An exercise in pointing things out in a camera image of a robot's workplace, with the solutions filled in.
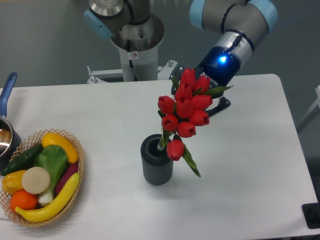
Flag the beige round disc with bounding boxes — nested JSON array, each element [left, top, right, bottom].
[[21, 166, 51, 195]]

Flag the yellow toy bell pepper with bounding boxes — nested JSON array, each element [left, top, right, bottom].
[[1, 170, 26, 195]]

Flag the white metal base frame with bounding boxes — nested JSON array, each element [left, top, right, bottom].
[[87, 59, 178, 84]]

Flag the purple toy sweet potato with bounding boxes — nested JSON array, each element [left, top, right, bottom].
[[54, 162, 79, 196]]

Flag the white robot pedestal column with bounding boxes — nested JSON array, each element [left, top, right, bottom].
[[113, 44, 158, 82]]

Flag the black device at table edge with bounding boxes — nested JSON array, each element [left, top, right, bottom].
[[301, 202, 320, 229]]

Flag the yellow toy banana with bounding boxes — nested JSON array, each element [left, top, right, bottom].
[[15, 172, 80, 223]]

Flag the white frame at right edge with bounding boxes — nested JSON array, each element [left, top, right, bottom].
[[296, 85, 320, 134]]

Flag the woven wicker basket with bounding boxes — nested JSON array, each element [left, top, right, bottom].
[[0, 129, 84, 227]]

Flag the blue handled saucepan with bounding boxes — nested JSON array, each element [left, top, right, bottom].
[[0, 72, 22, 171]]

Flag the red tulip bouquet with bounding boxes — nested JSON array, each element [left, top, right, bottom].
[[157, 68, 230, 178]]

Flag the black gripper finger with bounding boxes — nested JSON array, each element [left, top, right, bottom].
[[206, 96, 231, 118], [170, 66, 186, 95]]

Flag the green toy bok choy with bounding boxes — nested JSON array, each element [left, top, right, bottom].
[[33, 145, 68, 207]]

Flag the yellow toy squash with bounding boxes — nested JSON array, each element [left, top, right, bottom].
[[41, 132, 79, 164]]

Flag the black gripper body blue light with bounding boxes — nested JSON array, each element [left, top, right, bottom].
[[194, 46, 241, 90]]

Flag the orange toy fruit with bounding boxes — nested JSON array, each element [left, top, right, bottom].
[[10, 190, 38, 213]]

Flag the dark green toy cucumber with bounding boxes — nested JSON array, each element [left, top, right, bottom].
[[0, 144, 44, 176]]

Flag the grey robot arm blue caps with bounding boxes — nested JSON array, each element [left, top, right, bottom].
[[84, 0, 278, 116]]

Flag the dark grey ribbed vase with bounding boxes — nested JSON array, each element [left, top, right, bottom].
[[140, 134, 173, 186]]

